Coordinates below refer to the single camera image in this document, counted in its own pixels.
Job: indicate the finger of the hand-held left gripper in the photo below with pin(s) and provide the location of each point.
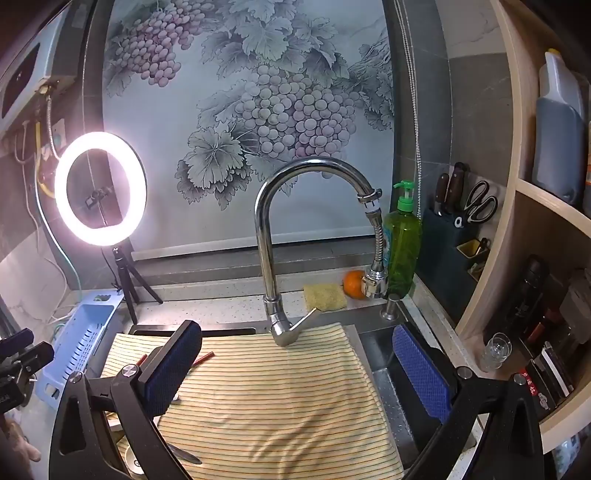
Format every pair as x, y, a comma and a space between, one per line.
16, 342
37, 360

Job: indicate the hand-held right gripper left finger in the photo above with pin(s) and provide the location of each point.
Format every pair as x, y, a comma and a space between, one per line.
171, 369

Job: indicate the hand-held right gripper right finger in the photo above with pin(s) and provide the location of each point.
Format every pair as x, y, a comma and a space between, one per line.
422, 374

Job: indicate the blue plastic basket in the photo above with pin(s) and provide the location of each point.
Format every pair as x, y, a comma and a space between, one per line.
74, 337

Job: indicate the metal spoon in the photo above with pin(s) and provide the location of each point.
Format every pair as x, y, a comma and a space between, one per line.
184, 454

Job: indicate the person's left hand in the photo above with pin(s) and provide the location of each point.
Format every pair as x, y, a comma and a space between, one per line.
23, 443

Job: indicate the stainless steel sink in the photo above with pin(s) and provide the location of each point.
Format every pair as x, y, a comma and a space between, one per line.
383, 350

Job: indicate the metal sink knob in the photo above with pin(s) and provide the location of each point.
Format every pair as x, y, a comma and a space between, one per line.
391, 307

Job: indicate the clear glass cup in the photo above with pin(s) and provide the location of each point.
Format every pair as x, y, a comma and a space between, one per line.
494, 355

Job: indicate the black tripod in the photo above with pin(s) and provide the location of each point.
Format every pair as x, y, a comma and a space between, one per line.
123, 272

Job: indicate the dark knife holder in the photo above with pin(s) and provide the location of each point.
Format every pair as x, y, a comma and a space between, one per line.
443, 267

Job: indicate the striped yellow cloth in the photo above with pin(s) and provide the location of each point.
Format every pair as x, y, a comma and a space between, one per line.
277, 406

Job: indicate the orange fruit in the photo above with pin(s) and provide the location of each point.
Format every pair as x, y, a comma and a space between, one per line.
353, 282

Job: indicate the dark red labelled packets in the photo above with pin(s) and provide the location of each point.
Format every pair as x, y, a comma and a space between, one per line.
540, 383

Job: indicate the yellow sponge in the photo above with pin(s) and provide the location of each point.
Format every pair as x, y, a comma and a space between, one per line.
325, 297

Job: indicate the green dish soap bottle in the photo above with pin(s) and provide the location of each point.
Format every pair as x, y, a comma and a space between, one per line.
404, 249

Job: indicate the black thermos bottle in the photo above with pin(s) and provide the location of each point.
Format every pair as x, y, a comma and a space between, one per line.
526, 295

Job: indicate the wooden shelf unit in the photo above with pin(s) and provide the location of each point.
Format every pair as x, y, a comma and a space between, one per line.
498, 258

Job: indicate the chrome kitchen faucet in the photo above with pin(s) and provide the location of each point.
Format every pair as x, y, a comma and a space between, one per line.
263, 258

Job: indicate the black kitchen scissors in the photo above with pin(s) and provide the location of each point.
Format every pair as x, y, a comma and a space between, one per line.
480, 203

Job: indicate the grape print roller blind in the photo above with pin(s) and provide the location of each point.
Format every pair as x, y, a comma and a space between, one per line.
184, 115

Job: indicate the large dark liquid jug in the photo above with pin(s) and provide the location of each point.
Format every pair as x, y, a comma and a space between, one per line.
558, 147

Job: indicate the wall water heater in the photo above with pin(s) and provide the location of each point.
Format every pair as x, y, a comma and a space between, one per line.
51, 41

